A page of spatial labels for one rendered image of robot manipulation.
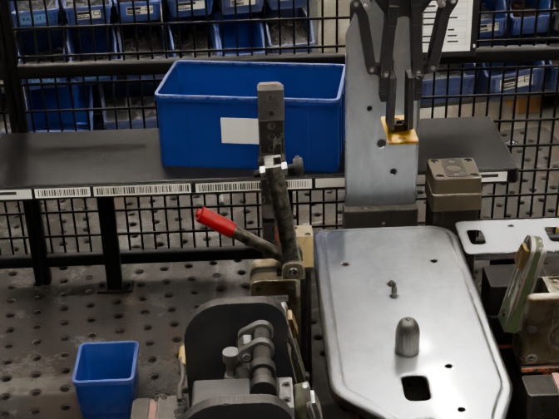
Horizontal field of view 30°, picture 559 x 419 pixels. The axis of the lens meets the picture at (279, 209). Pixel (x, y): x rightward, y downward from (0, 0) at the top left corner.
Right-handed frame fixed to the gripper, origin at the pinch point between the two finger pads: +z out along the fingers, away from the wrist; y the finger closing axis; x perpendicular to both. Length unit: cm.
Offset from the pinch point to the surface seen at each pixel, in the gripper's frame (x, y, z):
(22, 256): 55, -65, 53
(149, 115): 185, -52, 80
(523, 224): 18.0, 22.7, 29.2
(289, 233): -2.2, -14.4, 17.5
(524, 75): 197, 71, 76
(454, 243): 13.8, 11.2, 29.5
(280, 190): -2.1, -15.4, 11.1
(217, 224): -1.4, -23.8, 16.2
